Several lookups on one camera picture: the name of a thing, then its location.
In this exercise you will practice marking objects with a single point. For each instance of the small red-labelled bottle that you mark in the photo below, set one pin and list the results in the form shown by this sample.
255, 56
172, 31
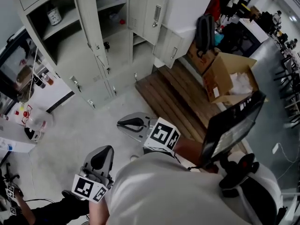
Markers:
5, 117

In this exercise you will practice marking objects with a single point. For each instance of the person's left white shoe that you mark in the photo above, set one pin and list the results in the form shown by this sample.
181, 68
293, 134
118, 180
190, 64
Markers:
134, 158

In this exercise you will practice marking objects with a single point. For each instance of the open brown cardboard box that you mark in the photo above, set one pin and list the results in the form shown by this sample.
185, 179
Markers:
218, 78

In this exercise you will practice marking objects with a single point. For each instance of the small white black-faced device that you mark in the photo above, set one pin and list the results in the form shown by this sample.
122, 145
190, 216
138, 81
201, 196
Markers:
30, 133

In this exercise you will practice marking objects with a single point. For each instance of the black key bunch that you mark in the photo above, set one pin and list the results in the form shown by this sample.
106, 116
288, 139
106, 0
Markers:
106, 46

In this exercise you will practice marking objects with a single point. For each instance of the teal bag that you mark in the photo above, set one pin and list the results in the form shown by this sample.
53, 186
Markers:
219, 38

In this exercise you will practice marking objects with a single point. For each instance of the white plastic wrapping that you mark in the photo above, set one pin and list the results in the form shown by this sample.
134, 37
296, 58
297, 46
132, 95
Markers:
241, 83

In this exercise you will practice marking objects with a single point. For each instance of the clear bottle red cap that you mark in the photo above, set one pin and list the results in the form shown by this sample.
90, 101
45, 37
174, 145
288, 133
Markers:
113, 17

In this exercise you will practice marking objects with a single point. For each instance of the large white box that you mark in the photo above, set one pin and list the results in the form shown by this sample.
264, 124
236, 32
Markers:
187, 6

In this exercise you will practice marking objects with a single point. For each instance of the black tablet screen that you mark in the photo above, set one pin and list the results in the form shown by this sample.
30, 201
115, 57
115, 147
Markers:
232, 125

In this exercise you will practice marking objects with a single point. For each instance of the black backpack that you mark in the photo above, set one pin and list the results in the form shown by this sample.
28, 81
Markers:
205, 32

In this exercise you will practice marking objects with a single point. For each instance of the clear jug red cap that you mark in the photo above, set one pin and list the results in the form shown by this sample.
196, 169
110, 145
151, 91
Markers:
39, 121

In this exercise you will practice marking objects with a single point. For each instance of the brown wooden slat pallet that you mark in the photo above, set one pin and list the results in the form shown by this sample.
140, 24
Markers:
168, 92

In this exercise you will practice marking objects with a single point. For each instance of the white patterned tin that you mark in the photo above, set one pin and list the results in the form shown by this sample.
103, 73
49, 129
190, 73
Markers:
54, 16

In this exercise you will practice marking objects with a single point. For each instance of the closed red-printed cardboard box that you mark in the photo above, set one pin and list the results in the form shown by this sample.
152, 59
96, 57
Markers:
199, 60

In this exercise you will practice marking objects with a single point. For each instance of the green camouflage bag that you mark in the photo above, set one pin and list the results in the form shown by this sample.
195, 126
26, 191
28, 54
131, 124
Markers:
24, 96

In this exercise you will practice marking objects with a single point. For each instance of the person's right forearm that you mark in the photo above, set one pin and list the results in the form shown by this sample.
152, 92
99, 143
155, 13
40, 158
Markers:
187, 149

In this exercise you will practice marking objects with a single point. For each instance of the black office chair base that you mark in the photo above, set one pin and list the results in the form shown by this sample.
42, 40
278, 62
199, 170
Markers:
8, 176

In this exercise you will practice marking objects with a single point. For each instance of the black tumbler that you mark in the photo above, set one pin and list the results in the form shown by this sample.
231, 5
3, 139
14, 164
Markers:
39, 82

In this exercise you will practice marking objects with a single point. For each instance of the red cup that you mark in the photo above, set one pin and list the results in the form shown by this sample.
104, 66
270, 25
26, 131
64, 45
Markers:
17, 112

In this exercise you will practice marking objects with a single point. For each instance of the red garment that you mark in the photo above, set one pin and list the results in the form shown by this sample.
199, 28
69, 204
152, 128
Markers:
215, 1

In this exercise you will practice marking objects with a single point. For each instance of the person's white shirt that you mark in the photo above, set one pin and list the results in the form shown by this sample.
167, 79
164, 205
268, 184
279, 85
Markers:
164, 191

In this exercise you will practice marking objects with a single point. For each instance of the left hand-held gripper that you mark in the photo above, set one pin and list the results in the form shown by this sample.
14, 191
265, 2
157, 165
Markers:
84, 187

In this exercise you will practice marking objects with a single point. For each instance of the grey metal locker cabinet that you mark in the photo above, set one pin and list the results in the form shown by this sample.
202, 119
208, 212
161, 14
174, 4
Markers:
93, 88

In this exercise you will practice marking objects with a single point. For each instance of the group of black chairs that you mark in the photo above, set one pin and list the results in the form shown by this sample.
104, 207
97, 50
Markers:
284, 62

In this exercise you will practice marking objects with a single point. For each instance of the brown red bottle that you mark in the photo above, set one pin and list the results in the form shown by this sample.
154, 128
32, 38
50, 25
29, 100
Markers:
49, 80

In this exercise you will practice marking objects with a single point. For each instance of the black bag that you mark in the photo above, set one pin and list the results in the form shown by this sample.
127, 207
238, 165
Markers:
234, 41

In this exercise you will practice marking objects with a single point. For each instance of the person's left forearm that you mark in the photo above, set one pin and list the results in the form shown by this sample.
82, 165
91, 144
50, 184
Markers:
98, 212

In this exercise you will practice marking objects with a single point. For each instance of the black window frame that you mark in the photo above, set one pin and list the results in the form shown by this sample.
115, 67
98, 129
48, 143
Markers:
8, 85

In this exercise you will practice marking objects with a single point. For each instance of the grey metal locker door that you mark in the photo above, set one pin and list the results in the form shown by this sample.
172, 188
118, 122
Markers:
167, 46
145, 8
89, 20

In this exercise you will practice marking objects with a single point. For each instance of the white desk black legs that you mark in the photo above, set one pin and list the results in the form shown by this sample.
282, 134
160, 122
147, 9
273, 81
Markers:
255, 29

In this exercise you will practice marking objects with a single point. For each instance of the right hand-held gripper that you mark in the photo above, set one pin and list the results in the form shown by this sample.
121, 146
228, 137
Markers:
161, 135

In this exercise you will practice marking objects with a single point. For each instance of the black tablet mount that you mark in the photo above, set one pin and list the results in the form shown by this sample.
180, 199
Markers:
239, 172

